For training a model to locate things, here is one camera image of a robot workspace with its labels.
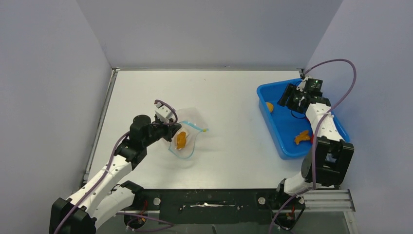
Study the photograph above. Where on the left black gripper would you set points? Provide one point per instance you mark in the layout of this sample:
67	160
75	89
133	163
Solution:
171	129

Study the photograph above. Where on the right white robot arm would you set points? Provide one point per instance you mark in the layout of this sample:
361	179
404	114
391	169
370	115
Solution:
329	157

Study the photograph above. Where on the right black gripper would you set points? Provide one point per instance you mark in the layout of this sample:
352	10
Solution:
290	90

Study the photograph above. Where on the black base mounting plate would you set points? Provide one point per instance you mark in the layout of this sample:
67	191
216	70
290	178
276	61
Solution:
217	206

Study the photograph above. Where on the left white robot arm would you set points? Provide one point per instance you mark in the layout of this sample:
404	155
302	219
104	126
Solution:
87	209

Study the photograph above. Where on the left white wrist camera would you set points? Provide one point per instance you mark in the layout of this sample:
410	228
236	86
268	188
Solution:
164	113

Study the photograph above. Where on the clear zip top bag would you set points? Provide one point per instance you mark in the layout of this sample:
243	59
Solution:
193	124

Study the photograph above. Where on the orange fried chicken piece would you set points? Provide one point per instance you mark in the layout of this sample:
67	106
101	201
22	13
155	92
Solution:
302	136

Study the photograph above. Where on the blue plastic tray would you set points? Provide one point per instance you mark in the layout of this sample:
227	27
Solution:
283	124

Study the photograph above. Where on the orange fried nugget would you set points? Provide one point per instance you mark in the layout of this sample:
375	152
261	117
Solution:
181	140

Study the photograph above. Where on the small orange food ball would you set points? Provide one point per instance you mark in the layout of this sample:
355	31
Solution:
270	107

